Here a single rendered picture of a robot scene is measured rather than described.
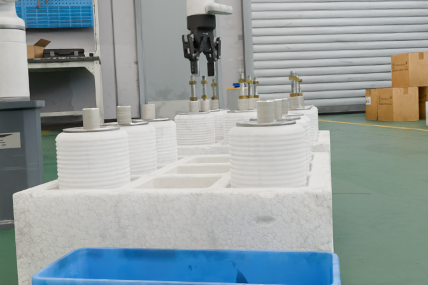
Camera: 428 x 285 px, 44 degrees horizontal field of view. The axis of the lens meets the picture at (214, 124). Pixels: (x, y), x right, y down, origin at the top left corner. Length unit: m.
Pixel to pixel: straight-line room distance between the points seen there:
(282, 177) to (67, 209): 0.26
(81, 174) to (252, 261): 0.25
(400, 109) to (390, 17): 2.50
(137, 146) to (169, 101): 5.51
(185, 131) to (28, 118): 0.38
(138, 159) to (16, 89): 0.60
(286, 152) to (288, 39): 5.98
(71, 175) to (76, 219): 0.06
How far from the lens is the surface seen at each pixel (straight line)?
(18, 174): 1.32
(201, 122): 1.21
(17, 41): 1.35
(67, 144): 0.70
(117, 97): 6.28
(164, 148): 0.91
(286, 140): 0.62
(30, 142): 1.32
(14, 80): 1.34
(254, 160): 0.62
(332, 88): 6.76
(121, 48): 6.31
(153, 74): 6.29
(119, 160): 0.70
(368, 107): 5.33
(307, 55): 6.66
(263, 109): 0.65
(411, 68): 4.94
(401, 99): 4.89
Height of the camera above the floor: 0.29
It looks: 3 degrees down
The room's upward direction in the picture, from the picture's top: 3 degrees counter-clockwise
